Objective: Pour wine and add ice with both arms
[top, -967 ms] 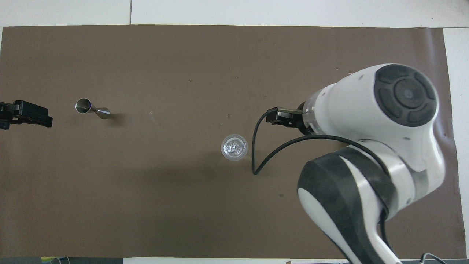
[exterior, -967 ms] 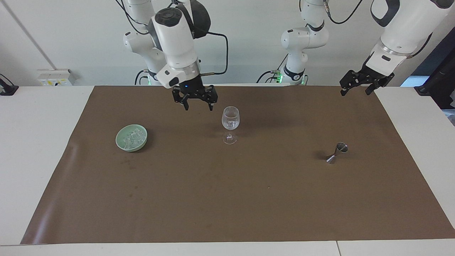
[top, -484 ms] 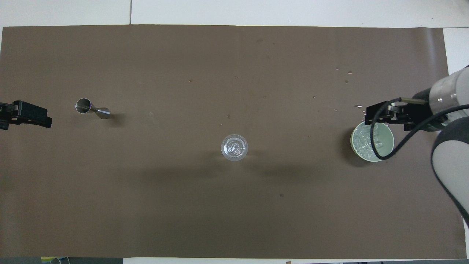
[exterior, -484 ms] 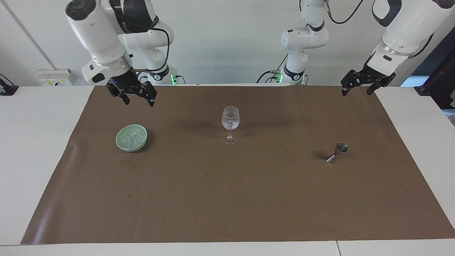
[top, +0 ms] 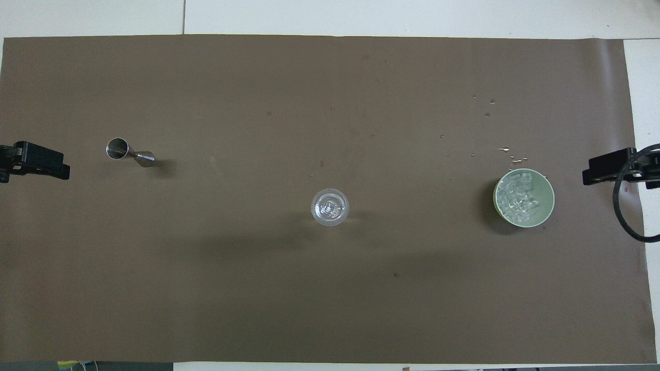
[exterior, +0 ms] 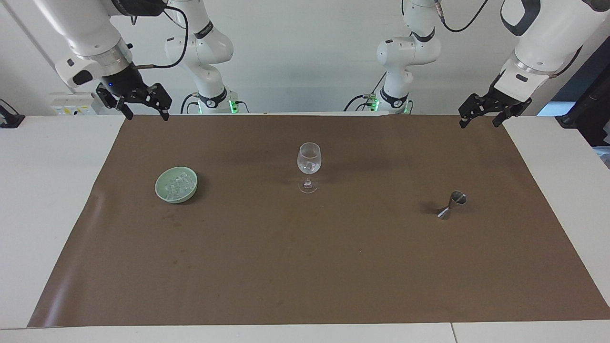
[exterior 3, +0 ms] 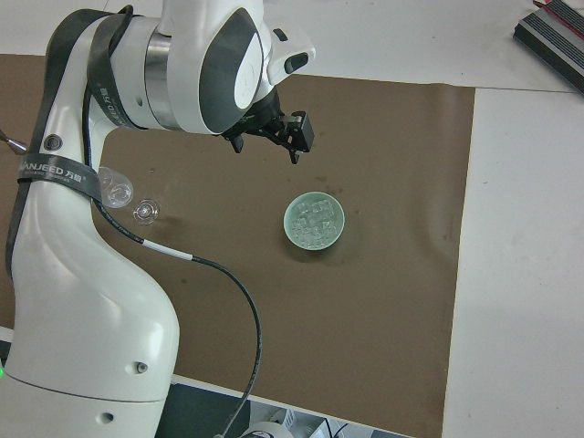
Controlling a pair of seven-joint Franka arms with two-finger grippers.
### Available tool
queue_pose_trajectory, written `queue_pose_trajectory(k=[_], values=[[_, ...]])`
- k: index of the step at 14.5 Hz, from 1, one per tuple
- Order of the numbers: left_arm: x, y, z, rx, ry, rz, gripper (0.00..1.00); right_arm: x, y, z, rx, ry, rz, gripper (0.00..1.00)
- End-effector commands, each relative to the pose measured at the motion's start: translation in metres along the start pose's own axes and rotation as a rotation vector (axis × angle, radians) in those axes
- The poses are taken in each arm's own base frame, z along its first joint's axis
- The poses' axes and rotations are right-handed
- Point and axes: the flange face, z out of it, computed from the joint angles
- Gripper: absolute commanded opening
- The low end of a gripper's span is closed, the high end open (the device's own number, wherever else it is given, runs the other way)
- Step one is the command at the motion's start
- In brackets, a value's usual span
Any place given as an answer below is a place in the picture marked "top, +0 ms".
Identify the clear ice cubes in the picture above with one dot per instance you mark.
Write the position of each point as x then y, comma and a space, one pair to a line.
518, 198

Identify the clear drinking glass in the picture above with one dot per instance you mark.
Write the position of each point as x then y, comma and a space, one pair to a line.
330, 208

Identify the pale green bowl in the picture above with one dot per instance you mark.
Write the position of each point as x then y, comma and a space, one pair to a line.
545, 195

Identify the steel double jigger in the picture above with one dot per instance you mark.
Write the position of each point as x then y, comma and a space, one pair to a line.
117, 149

